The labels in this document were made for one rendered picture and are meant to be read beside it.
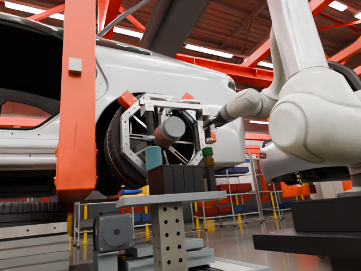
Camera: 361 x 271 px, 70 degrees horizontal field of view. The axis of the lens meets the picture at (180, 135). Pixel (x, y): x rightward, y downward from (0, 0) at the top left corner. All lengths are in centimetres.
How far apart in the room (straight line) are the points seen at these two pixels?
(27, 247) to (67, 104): 65
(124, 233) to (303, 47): 114
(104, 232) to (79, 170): 34
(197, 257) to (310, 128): 118
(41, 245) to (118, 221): 35
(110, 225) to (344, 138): 111
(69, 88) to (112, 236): 76
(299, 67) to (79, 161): 97
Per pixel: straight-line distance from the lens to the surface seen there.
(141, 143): 197
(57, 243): 133
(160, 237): 103
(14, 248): 134
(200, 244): 164
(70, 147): 129
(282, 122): 61
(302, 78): 66
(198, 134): 169
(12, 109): 1173
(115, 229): 141
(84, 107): 136
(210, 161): 119
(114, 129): 160
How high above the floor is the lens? 37
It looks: 17 degrees up
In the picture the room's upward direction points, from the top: 6 degrees counter-clockwise
